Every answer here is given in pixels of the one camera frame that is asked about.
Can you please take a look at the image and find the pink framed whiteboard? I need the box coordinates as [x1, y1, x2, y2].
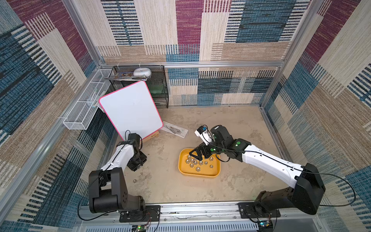
[99, 81, 163, 140]

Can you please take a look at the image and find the yellow plastic storage box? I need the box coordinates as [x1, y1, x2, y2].
[178, 148, 221, 178]

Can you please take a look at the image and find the wooden whiteboard easel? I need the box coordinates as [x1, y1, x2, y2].
[142, 131, 159, 143]

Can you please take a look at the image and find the white round device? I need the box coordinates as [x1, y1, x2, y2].
[133, 68, 152, 78]

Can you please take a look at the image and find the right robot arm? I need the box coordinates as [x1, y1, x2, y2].
[189, 125, 326, 215]

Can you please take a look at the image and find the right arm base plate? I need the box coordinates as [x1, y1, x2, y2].
[237, 202, 281, 219]

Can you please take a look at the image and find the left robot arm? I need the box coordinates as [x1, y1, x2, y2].
[88, 133, 147, 214]

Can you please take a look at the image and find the black mesh shelf rack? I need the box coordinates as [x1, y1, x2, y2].
[107, 65, 169, 108]

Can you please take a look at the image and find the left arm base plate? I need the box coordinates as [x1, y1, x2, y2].
[119, 205, 161, 223]

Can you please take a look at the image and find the white wire basket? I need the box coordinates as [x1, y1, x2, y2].
[63, 69, 112, 130]

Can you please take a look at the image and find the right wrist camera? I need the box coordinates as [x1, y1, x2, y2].
[195, 125, 213, 145]

